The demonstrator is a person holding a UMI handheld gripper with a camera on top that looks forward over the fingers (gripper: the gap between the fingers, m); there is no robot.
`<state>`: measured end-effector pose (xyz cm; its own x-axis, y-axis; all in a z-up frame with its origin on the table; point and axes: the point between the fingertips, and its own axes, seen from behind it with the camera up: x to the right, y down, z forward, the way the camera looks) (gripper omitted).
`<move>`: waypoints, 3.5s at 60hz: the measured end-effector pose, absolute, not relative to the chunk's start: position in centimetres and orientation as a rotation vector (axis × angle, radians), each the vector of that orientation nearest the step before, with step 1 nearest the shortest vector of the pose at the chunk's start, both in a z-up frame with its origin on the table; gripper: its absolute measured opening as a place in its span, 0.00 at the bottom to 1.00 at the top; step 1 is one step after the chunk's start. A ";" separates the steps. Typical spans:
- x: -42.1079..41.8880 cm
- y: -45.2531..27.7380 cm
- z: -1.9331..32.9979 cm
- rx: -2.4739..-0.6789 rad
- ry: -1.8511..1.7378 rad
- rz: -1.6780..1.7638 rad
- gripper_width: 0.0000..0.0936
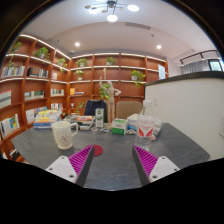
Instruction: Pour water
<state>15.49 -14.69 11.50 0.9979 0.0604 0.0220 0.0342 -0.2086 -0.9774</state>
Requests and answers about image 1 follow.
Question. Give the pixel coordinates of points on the small patterned dish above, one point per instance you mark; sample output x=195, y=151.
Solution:
x=105, y=130
x=95, y=129

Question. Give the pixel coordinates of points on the green and white carton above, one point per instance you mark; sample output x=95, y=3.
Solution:
x=99, y=117

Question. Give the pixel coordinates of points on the white ceramic mug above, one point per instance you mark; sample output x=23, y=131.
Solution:
x=62, y=135

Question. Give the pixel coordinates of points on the wooden artist mannequin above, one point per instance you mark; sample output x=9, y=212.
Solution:
x=111, y=96

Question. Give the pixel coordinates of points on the beige chair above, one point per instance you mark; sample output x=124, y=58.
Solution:
x=128, y=109

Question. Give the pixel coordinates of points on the colourful book stack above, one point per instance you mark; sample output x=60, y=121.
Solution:
x=46, y=120

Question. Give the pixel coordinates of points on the clear plastic water bottle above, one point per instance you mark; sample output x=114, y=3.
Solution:
x=145, y=131

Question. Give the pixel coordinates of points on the ceiling air vent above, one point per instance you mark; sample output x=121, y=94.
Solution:
x=138, y=26

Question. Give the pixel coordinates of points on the green and white box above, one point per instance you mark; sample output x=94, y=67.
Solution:
x=119, y=127

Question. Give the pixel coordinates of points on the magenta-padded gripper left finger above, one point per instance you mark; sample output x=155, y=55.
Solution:
x=63, y=166

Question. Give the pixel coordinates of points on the multi-bulb ceiling lamp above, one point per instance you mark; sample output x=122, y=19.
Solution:
x=112, y=17

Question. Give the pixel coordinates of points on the flat round red coaster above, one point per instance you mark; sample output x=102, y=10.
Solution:
x=98, y=150

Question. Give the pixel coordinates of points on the wooden shelf unit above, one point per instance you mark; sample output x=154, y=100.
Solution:
x=86, y=88

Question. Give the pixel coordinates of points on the white counter with dark top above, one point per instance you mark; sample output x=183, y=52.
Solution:
x=186, y=113

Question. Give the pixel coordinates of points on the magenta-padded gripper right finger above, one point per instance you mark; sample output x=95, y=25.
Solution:
x=161, y=166

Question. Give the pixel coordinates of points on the white wall switch plate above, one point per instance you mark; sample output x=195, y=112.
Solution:
x=156, y=101

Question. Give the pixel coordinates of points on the recessed round ceiling light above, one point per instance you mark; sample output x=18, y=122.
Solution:
x=77, y=44
x=159, y=47

